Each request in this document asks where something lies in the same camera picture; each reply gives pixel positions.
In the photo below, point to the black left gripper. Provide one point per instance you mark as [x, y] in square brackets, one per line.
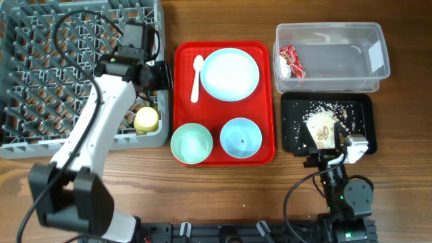
[165, 81]

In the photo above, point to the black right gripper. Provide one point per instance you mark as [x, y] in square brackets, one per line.
[321, 156]

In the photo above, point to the yellow plastic cup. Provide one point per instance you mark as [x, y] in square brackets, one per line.
[146, 120]

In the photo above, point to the cream plastic spoon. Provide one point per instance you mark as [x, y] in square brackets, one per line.
[197, 65]

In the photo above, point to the large light blue plate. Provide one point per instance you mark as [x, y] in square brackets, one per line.
[229, 74]

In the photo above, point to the mint green bowl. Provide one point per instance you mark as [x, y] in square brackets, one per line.
[191, 143]

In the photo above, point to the white tissue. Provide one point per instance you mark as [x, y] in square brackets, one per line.
[284, 68]

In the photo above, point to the light blue small bowl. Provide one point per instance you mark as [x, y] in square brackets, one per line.
[241, 138]

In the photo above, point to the red strawberry cake wrapper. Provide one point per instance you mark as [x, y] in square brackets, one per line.
[290, 54]

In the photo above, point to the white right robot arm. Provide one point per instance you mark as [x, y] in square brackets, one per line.
[349, 198]

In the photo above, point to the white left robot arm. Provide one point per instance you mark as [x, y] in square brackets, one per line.
[69, 193]

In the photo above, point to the black food waste tray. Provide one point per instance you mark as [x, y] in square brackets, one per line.
[362, 99]

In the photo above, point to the clear plastic waste bin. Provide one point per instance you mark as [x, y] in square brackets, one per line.
[337, 56]

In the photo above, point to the grey dishwasher rack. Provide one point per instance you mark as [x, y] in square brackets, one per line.
[46, 49]

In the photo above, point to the rice and food scraps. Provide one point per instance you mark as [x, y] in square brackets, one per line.
[320, 116]

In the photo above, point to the red plastic tray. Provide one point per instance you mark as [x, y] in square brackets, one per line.
[213, 113]

